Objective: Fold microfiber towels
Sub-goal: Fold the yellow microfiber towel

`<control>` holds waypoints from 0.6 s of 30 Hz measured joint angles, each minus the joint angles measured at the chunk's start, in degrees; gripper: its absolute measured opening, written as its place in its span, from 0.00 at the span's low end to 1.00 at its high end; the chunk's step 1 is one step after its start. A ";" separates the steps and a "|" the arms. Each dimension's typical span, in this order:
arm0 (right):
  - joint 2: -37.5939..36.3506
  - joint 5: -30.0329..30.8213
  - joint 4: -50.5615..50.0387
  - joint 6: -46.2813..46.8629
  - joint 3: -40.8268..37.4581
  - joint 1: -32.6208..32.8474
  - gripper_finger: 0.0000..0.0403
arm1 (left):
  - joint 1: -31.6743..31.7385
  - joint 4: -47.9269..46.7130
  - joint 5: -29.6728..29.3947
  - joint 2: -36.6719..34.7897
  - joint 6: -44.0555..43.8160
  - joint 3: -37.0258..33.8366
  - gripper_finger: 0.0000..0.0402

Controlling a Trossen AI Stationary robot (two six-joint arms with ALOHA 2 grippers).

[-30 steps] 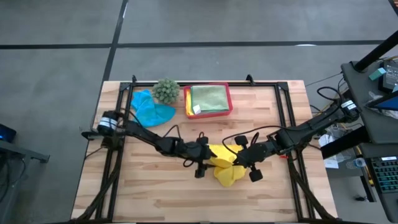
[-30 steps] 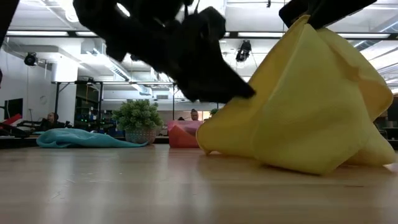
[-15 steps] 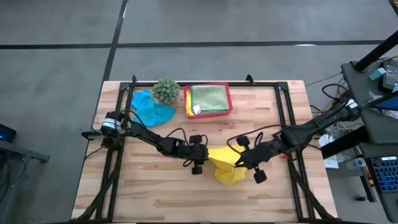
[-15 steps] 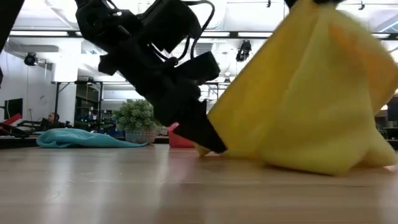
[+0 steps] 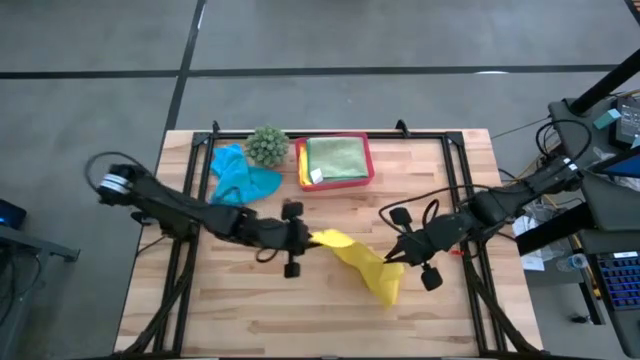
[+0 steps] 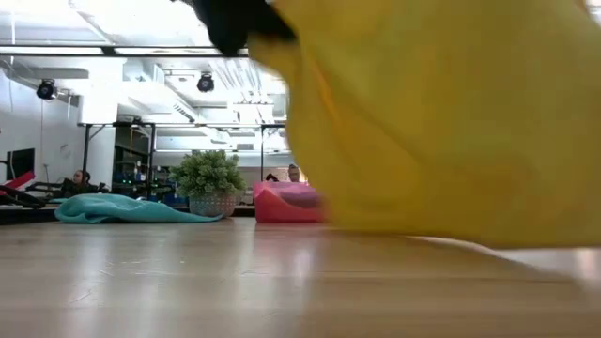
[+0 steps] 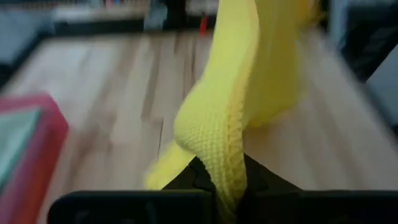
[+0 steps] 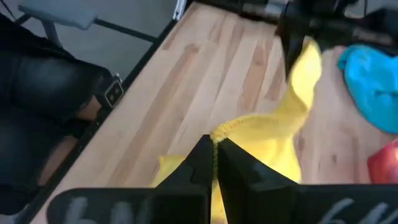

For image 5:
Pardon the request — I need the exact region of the teal block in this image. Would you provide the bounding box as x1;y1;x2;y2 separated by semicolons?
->
593;108;623;131

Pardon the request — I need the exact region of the black aluminium table frame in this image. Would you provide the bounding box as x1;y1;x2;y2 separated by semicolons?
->
117;118;546;359

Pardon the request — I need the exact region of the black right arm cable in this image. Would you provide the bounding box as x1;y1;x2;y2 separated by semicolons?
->
378;118;594;236

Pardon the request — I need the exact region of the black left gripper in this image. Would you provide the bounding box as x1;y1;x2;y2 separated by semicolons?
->
259;199;322;280

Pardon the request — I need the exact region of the white crumpled paper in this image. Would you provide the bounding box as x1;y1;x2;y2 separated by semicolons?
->
510;213;547;272

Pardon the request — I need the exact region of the blue microfiber towel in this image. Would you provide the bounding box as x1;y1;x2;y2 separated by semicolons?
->
208;143;285;207

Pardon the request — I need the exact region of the green artificial potted plant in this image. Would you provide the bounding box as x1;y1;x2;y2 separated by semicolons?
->
243;124;291;169

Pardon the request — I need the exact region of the laptop with blue screen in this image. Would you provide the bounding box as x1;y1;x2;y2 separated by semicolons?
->
585;149;640;180

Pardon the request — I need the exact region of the grey metal desk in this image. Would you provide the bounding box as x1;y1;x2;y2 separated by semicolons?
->
0;222;81;360

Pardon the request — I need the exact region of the black slanted pole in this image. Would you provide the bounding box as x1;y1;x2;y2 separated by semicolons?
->
568;48;640;117

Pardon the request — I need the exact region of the black tablet device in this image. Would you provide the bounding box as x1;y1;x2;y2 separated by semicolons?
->
613;94;640;147

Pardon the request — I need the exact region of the blue-keyed keyboard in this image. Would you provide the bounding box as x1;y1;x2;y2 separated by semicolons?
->
594;251;640;312

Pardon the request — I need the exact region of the green microfiber towel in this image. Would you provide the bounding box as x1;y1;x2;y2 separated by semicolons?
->
305;135;370;183

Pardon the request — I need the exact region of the yellow microfiber towel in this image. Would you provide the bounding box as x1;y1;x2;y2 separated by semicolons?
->
309;228;406;309
298;143;313;187

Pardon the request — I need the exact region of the black keyboard desk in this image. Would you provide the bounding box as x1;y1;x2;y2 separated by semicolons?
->
514;202;640;359

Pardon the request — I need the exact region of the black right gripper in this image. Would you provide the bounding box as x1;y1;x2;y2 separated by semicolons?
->
383;205;459;293

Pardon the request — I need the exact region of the black side desk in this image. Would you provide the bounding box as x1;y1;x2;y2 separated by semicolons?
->
547;97;640;234

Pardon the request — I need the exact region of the pink plastic bin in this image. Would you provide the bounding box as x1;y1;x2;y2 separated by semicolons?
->
294;131;376;193

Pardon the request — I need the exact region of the clear plastic bottle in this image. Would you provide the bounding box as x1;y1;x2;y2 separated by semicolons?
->
555;253;591;274

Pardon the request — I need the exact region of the black device with blue light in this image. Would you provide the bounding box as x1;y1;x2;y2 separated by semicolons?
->
0;198;28;231

